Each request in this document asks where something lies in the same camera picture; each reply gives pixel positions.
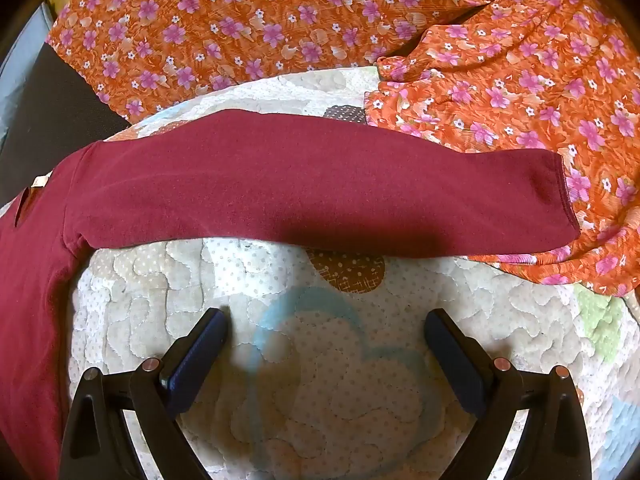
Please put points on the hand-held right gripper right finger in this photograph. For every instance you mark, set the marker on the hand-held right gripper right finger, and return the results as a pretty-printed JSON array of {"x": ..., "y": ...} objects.
[{"x": 452, "y": 360}]

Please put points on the white quilted patchwork blanket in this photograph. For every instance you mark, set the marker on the white quilted patchwork blanket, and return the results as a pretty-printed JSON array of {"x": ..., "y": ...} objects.
[{"x": 325, "y": 385}]

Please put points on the black mattress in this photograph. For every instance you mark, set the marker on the black mattress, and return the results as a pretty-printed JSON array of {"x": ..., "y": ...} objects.
[{"x": 50, "y": 105}]

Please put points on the grey cloth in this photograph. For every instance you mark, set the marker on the grey cloth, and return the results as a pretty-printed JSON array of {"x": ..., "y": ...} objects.
[{"x": 22, "y": 65}]

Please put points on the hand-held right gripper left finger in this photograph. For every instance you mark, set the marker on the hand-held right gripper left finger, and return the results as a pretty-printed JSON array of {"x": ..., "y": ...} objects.
[{"x": 196, "y": 360}]

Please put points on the maroon sweater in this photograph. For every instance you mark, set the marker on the maroon sweater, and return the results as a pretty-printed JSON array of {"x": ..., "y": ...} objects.
[{"x": 300, "y": 185}]

